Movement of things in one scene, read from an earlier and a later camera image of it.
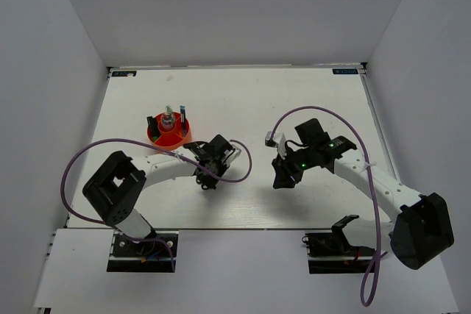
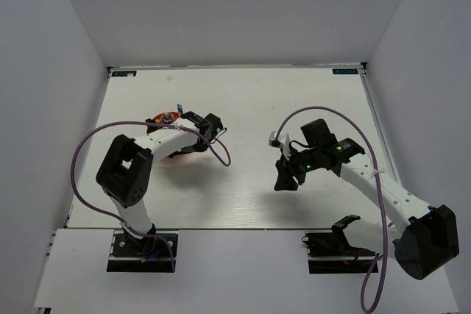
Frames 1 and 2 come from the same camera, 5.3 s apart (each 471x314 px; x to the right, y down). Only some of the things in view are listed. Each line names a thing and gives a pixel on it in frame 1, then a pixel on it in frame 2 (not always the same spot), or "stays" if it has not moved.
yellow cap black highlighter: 167,120 stays
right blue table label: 345,71 stays
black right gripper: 284,170 stays
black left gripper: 223,167 → 179,153
